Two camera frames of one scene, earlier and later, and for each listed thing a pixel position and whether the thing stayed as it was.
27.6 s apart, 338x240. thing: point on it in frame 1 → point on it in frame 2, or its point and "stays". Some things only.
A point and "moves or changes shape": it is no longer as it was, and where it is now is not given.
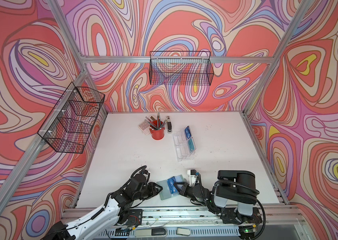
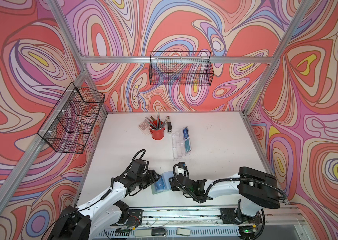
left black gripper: (152, 189) → (152, 178)
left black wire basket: (68, 128) stays
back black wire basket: (180, 68) stays
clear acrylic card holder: (185, 145) moves or changes shape
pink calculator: (144, 127) stays
